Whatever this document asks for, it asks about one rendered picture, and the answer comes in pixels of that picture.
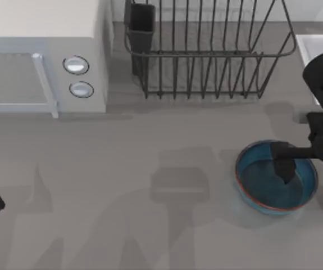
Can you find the white sink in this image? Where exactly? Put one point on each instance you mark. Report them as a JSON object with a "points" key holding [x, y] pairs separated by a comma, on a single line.
{"points": [[307, 47]]}

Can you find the pale microwave oven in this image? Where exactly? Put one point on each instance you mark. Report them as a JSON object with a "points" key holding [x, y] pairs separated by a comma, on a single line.
{"points": [[37, 22]]}

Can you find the black cutlery holder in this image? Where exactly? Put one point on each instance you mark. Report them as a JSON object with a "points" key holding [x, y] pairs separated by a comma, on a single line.
{"points": [[141, 25]]}

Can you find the microwave oven door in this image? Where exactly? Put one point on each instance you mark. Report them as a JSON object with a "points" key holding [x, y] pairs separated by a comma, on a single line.
{"points": [[6, 78]]}

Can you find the small silver microwave knob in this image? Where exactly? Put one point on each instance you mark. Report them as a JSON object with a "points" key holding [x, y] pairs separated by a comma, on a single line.
{"points": [[81, 89]]}

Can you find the large silver microwave knob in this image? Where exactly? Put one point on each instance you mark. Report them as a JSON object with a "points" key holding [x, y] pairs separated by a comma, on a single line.
{"points": [[76, 65]]}

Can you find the blue bowl with red rim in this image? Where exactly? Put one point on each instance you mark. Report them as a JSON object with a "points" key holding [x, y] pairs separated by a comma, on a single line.
{"points": [[262, 191]]}

